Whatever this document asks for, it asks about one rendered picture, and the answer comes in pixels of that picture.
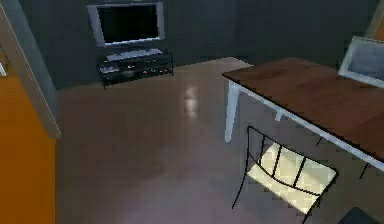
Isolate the black television stand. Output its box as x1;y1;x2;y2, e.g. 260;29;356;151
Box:
95;48;175;90

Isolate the grey flat television set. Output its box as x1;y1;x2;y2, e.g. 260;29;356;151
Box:
86;1;167;49

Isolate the brown table with white legs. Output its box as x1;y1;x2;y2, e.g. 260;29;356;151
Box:
221;56;384;173

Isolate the orange room door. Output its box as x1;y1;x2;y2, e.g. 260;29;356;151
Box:
0;49;57;224

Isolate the dark chair seat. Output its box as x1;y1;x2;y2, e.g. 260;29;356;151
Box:
337;206;381;224

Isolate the black wire chair cream seat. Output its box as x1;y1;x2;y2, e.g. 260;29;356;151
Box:
231;125;340;224

